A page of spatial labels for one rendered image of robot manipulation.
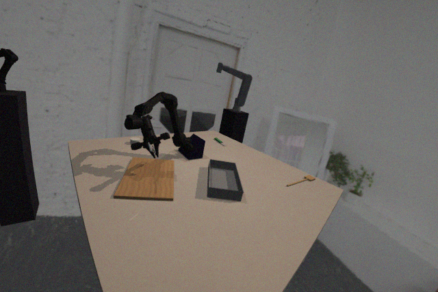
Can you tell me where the wooden board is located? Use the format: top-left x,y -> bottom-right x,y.
114,157 -> 175,201

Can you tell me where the beige short cylinder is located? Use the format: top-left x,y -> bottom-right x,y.
130,137 -> 140,144

